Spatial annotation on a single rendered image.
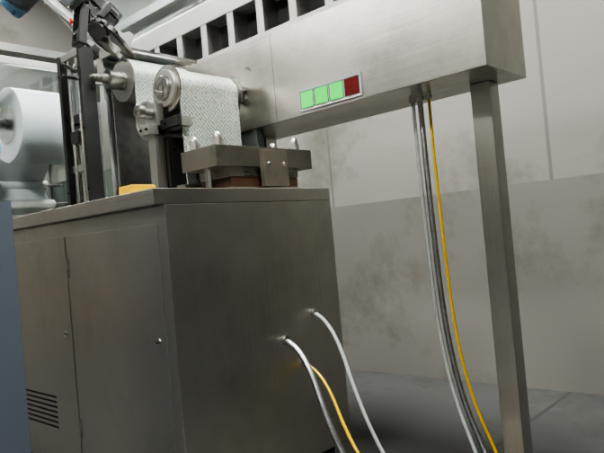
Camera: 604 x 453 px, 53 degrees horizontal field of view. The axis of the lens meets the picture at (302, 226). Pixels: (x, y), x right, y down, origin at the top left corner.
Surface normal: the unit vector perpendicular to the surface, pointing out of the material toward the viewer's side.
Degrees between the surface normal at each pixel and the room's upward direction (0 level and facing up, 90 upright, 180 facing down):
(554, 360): 90
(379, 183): 90
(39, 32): 90
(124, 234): 90
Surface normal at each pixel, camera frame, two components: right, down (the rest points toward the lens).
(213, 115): 0.73, -0.07
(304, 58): -0.68, 0.05
